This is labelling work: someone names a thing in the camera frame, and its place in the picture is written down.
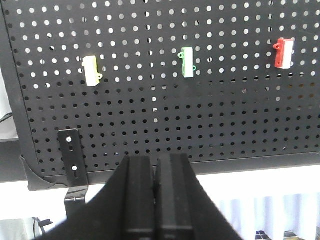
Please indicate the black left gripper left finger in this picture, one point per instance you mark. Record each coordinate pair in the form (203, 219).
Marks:
(124, 209)

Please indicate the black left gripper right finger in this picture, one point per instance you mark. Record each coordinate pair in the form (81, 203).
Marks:
(183, 209)

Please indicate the white height-adjustable table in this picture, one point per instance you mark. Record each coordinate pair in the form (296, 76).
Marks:
(18, 202)

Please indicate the grey curtain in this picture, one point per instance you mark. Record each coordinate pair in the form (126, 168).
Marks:
(299, 213)

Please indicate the black perforated pegboard panel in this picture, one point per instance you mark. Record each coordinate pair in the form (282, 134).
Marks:
(237, 113)

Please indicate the black left clamp bracket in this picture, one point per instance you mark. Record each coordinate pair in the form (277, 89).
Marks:
(75, 169)

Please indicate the yellow rocker switch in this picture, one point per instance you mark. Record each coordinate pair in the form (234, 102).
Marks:
(90, 66)

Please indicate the green rocker switch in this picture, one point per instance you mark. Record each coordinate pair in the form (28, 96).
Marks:
(187, 57)

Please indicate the red rocker switch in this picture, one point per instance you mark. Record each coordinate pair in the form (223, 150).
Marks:
(284, 51)

